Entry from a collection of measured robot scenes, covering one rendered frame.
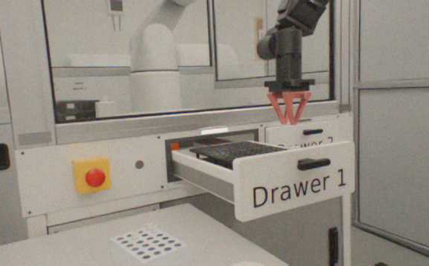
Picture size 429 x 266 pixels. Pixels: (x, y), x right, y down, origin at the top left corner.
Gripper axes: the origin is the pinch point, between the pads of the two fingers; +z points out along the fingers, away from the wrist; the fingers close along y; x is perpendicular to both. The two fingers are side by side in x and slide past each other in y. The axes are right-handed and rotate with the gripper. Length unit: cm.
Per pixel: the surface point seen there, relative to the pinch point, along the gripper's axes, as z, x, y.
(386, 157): 38, 153, -86
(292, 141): 8.7, 18.9, -21.0
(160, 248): 18.1, -34.3, 9.0
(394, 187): 57, 153, -80
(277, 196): 12.5, -12.6, 11.6
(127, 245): 18.4, -38.4, 4.3
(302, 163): 6.1, -9.5, 14.9
